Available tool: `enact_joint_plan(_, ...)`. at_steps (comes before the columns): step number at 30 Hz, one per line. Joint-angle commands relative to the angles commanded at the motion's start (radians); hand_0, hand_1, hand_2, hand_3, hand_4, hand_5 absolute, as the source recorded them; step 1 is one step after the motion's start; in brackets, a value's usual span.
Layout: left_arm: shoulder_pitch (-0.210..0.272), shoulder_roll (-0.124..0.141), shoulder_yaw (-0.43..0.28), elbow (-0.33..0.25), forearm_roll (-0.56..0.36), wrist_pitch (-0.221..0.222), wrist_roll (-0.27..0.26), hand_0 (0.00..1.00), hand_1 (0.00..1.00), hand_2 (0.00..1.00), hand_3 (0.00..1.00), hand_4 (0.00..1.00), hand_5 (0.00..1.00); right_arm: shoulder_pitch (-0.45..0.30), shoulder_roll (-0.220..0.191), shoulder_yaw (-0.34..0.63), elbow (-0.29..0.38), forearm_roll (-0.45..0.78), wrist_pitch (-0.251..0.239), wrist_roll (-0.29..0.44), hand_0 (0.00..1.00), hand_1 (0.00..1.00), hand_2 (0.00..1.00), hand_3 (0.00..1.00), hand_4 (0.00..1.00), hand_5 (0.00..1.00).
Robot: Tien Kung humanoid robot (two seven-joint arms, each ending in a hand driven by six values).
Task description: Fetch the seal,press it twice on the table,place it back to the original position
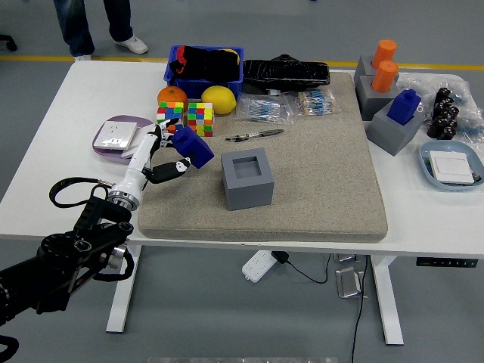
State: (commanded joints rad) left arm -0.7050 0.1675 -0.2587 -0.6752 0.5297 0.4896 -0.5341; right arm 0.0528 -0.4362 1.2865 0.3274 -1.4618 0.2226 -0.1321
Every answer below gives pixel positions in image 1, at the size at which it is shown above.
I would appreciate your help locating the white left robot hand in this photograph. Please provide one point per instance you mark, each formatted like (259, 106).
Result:
(140, 162)

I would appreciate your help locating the blue square seal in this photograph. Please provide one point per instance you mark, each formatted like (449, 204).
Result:
(193, 145)
(404, 107)

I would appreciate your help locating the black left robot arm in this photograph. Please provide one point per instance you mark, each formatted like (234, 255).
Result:
(56, 264)

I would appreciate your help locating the grey seal holder block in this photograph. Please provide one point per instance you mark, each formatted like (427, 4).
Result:
(389, 134)
(363, 68)
(249, 194)
(372, 102)

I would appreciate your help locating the orange cylinder seal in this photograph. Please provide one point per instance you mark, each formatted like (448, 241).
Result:
(385, 51)
(385, 75)

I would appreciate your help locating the purple tray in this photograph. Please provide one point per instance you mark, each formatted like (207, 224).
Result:
(145, 121)

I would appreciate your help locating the multicoloured puzzle cube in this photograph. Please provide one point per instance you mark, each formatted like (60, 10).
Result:
(200, 115)
(170, 111)

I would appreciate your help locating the orange fruit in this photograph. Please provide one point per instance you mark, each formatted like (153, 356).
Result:
(172, 94)

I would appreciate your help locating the blue plastic bin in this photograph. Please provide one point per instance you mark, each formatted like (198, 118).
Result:
(193, 89)

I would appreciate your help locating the yellow lemon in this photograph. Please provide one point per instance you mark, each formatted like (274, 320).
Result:
(219, 100)

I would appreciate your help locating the black cloth with red trim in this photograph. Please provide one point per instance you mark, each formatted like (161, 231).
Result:
(211, 64)

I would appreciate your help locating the slim metal hand tool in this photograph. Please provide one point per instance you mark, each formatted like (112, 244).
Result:
(264, 133)

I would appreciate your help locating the white table leg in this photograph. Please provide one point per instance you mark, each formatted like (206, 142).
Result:
(387, 302)
(123, 291)

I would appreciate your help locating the bag of blue resistors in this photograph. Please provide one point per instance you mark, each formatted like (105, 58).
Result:
(264, 107)

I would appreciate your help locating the yellow item in bin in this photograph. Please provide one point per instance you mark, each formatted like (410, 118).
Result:
(229, 50)

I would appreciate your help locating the person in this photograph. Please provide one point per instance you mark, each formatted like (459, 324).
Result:
(75, 26)

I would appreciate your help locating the white power strip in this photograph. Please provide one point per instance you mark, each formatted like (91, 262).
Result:
(257, 266)

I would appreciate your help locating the black chair base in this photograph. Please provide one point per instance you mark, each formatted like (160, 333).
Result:
(10, 43)

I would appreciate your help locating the black plastic stand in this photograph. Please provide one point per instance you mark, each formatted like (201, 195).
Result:
(285, 58)

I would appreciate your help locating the grey-brown mat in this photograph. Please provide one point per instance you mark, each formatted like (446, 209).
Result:
(321, 170)

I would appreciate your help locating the bag of brown resistors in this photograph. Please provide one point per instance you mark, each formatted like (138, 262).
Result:
(315, 103)

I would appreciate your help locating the clear plastic bag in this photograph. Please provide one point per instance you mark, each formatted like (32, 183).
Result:
(423, 81)

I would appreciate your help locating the black capacitor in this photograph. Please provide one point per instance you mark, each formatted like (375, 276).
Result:
(452, 112)
(440, 110)
(449, 131)
(436, 126)
(443, 96)

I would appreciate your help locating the light blue tray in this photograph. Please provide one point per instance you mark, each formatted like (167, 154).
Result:
(446, 145)

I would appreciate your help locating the black table control panel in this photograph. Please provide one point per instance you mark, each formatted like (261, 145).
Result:
(446, 262)

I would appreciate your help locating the clear bag of blue parts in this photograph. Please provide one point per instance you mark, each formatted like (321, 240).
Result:
(470, 121)

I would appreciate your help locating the white switch plate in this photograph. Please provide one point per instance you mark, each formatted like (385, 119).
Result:
(140, 132)

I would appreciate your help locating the metal floor bracket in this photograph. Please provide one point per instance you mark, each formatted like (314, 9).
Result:
(346, 258)
(348, 283)

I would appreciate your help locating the white switch panel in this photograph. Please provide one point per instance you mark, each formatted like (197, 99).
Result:
(452, 166)

